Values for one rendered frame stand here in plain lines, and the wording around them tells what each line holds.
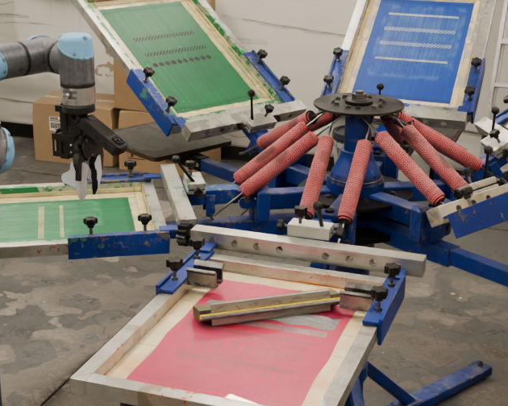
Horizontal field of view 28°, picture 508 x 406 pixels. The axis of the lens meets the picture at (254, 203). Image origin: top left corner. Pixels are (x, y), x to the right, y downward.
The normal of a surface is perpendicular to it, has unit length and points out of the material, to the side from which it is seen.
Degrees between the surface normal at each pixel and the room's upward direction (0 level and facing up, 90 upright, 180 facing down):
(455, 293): 0
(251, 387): 0
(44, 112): 88
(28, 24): 90
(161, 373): 0
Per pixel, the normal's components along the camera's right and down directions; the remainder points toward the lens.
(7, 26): -0.33, 0.31
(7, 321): 0.01, -0.94
